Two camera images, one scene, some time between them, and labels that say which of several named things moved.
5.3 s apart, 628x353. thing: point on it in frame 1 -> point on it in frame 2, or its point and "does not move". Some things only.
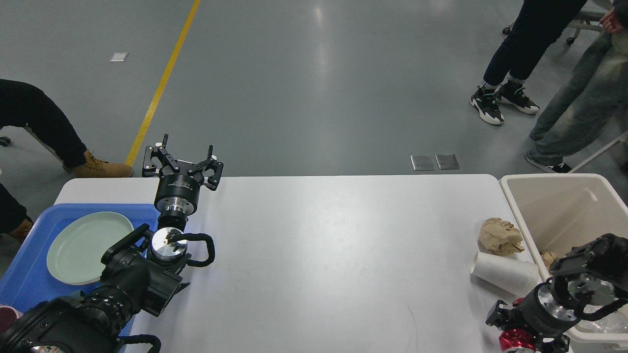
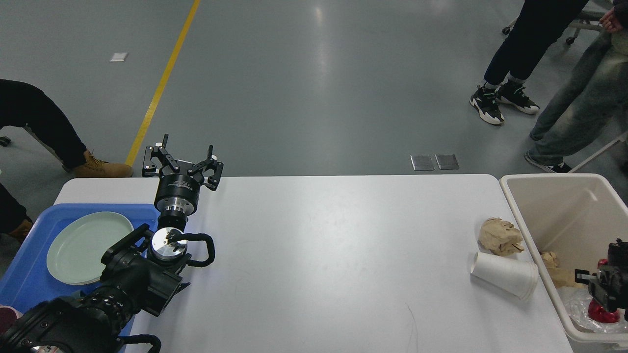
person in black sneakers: [537, 25] does not move
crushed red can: [516, 338] -> [596, 311]
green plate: [77, 247] does not move
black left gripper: [177, 196] does not move
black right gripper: [550, 309] -> [583, 276]
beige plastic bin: [559, 214] does not move
